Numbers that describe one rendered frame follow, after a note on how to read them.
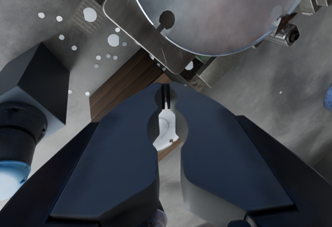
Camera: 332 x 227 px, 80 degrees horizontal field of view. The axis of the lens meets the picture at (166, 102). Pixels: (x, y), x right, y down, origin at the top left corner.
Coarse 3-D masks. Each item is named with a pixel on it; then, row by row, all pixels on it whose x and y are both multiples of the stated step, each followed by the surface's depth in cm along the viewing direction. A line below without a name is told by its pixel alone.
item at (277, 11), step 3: (276, 6) 30; (279, 6) 30; (273, 9) 30; (276, 9) 30; (279, 9) 30; (282, 9) 31; (273, 12) 30; (276, 12) 31; (279, 12) 31; (282, 12) 31; (273, 15) 31; (276, 15) 31; (279, 15) 31; (273, 18) 31; (276, 18) 31
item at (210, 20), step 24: (144, 0) 23; (168, 0) 24; (192, 0) 25; (216, 0) 26; (240, 0) 27; (264, 0) 29; (288, 0) 30; (192, 24) 27; (216, 24) 28; (240, 24) 29; (264, 24) 31; (192, 48) 29; (216, 48) 30; (240, 48) 31
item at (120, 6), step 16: (112, 0) 22; (128, 0) 23; (112, 16) 23; (128, 16) 24; (144, 16) 24; (160, 16) 25; (128, 32) 25; (144, 32) 25; (160, 32) 26; (144, 48) 26; (160, 48) 27; (176, 48) 28; (176, 64) 29
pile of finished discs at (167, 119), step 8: (168, 112) 89; (160, 120) 89; (168, 120) 92; (160, 128) 92; (168, 128) 94; (160, 136) 94; (168, 136) 97; (176, 136) 99; (160, 144) 98; (168, 144) 100
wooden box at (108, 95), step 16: (128, 64) 103; (144, 64) 92; (112, 80) 104; (128, 80) 92; (144, 80) 84; (160, 80) 80; (96, 96) 104; (112, 96) 93; (128, 96) 84; (96, 112) 93; (176, 144) 102; (160, 160) 104
